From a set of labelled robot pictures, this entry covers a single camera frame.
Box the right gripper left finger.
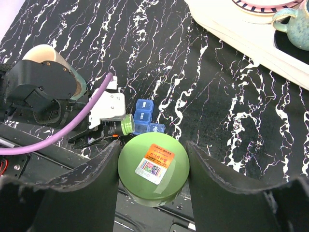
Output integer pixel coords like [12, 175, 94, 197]
[0, 141, 121, 232]

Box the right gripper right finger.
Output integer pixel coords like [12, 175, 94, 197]
[185, 141, 309, 232]

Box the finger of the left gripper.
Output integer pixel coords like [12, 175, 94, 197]
[68, 134, 115, 149]

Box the green pill bottle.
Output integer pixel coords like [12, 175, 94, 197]
[103, 114, 135, 137]

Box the blue pill organizer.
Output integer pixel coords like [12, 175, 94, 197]
[133, 99, 165, 135]

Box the green bottle lid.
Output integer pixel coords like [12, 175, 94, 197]
[118, 132, 190, 207]

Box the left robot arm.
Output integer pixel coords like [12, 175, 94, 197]
[0, 60, 113, 155]

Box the cream floral mug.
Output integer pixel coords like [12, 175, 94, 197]
[21, 44, 87, 101]

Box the black marble mat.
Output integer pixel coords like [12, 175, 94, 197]
[0, 0, 309, 184]

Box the white serving tray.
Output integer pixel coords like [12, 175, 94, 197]
[186, 0, 309, 89]

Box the teal ceramic mug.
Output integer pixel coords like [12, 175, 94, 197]
[271, 0, 309, 51]

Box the cream striped plate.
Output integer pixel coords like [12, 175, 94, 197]
[232, 0, 302, 15]

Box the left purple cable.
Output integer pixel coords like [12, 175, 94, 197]
[0, 72, 114, 156]

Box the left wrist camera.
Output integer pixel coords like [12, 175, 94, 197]
[88, 91, 126, 129]

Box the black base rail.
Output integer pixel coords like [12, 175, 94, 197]
[0, 141, 195, 232]

